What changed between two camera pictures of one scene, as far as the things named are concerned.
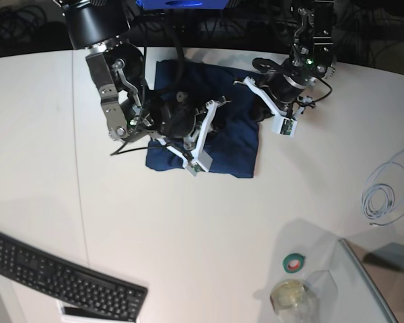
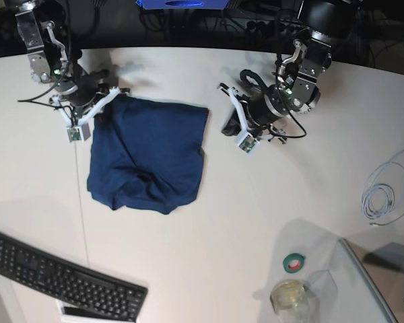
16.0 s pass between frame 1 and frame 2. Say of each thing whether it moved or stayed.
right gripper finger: moved
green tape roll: stayed
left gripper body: moved
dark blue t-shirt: moved
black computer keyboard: stayed
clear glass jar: stayed
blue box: stayed
